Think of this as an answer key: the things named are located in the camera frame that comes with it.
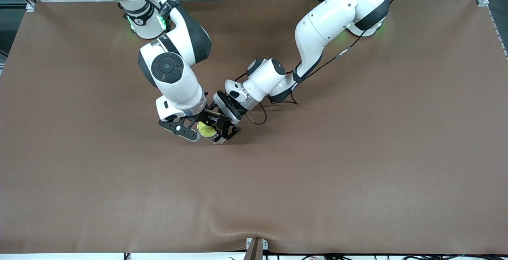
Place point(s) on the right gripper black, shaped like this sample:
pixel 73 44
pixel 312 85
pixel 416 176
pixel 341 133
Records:
pixel 209 116

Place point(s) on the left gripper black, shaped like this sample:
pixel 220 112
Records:
pixel 230 109

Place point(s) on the yellow tennis ball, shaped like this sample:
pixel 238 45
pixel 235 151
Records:
pixel 206 130

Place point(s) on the silver tennis ball can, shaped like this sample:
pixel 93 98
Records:
pixel 217 140

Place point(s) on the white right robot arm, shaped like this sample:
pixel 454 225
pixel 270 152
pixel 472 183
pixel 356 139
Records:
pixel 178 89

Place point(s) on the brown table mat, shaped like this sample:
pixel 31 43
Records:
pixel 317 172

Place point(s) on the grey metal mount bracket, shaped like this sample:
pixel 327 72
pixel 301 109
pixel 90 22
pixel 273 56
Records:
pixel 256 250

